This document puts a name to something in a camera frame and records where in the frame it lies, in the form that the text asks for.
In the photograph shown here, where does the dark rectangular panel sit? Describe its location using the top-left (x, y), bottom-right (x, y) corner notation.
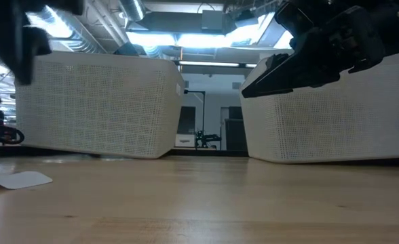
top-left (178, 106), bottom-right (197, 135)

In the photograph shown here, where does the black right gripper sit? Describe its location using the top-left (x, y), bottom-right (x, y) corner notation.
top-left (242, 5), bottom-right (387, 99)

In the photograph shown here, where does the white box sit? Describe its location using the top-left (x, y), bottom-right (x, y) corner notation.
top-left (174, 134), bottom-right (197, 148)

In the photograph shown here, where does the black aluminium table frame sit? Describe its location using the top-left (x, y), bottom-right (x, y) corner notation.
top-left (165, 148), bottom-right (251, 158)

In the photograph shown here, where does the grey ceiling box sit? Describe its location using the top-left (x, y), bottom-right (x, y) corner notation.
top-left (202, 9), bottom-right (225, 31)

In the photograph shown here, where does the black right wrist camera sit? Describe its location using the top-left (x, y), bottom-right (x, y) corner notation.
top-left (273, 1), bottom-right (315, 39)

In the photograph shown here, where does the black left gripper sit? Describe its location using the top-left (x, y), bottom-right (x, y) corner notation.
top-left (0, 0), bottom-right (85, 85)

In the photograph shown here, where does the white perforated plastic basket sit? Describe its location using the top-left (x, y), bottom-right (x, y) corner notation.
top-left (14, 50), bottom-right (186, 160)
top-left (238, 50), bottom-right (399, 164)

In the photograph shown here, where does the dark rectangular air duct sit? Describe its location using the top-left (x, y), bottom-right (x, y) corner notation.
top-left (136, 9), bottom-right (238, 35)

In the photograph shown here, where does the black pole stand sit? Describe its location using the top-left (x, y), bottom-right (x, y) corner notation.
top-left (184, 89), bottom-right (207, 150)

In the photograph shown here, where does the white flat card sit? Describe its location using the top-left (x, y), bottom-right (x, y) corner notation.
top-left (0, 170), bottom-right (54, 190)

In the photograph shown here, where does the fluorescent tube light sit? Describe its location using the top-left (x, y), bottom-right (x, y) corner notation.
top-left (178, 60), bottom-right (257, 68)

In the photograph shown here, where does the silver round air duct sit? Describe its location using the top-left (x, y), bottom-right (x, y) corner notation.
top-left (119, 0), bottom-right (147, 22)

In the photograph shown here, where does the small black background robot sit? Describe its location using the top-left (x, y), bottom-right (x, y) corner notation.
top-left (195, 130), bottom-right (223, 150)

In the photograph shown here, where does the dark cabinet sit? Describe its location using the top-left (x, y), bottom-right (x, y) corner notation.
top-left (224, 106), bottom-right (248, 153)

